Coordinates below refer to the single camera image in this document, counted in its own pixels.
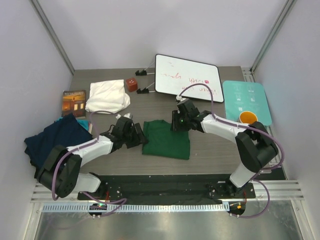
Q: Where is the perforated metal rail strip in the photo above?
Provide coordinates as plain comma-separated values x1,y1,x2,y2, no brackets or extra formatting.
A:
42,202,230,213

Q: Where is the white folded t-shirt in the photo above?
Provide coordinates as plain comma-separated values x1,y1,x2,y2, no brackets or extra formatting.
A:
85,79,131,114

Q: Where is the navy blue t-shirt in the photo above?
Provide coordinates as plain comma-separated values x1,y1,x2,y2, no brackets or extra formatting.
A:
24,113,93,170

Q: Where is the teal t-shirt under pile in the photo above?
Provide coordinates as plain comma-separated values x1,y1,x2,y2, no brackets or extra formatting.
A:
77,119,93,133

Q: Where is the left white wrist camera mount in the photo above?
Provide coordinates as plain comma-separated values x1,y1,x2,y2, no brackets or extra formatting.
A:
115,112,133,120

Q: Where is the whiteboard black stand foot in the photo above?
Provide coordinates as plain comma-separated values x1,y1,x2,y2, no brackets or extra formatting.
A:
134,62,155,76
136,83,155,94

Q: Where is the whiteboard black stand foot far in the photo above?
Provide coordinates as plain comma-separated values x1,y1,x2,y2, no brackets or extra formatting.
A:
134,62,155,76

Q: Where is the brown paperback book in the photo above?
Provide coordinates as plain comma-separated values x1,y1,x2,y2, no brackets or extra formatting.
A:
61,90,86,119

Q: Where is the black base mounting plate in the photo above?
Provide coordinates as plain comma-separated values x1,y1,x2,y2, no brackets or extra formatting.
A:
90,174,256,203

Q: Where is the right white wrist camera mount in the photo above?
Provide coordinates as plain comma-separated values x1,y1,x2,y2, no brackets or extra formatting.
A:
175,95,187,103

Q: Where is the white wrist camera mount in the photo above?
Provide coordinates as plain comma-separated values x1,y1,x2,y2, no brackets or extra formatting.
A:
115,112,133,120
175,95,187,103

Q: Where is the white whiteboard with black frame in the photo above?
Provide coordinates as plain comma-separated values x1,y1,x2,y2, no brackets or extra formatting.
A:
154,54,224,103

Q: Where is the whiteboard black stand foot near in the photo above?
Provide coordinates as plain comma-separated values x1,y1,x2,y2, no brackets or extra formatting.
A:
136,83,155,94

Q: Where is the red brown cube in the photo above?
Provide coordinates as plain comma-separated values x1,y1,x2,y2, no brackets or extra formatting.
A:
125,77,138,92

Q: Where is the white mug orange inside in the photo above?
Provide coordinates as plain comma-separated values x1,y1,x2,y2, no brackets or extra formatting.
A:
238,111,258,125

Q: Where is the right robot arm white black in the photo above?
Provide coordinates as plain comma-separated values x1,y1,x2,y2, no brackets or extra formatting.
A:
170,98,279,198

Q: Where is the green t-shirt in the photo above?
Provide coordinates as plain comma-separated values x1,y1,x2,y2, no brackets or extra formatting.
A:
142,120,191,160

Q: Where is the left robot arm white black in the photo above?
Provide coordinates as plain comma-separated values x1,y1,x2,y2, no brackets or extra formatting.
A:
36,115,148,200

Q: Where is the teal plastic cutting board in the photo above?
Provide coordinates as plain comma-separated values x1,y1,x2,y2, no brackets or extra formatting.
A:
222,80,272,126

